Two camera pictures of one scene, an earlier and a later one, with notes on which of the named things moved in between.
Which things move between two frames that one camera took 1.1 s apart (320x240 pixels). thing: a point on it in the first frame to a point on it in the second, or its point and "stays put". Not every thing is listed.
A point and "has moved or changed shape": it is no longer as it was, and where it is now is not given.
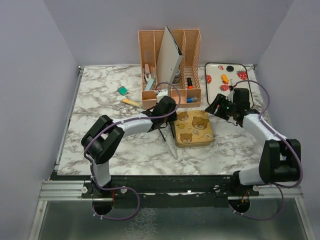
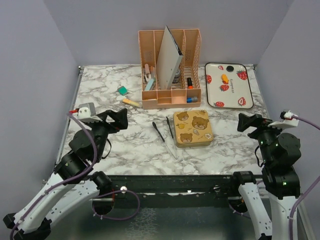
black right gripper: x=212 y=108 to x=244 y=121
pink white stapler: x=147 y=75 stays put
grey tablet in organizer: x=169 y=59 stays put
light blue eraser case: x=149 y=84 stays put
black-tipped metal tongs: x=166 y=130 has moved or changed shape
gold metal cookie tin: x=193 y=140 stays put
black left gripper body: x=169 y=118 to x=102 y=130
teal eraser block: x=122 y=90 stays put
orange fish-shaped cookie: x=224 y=78 stays put
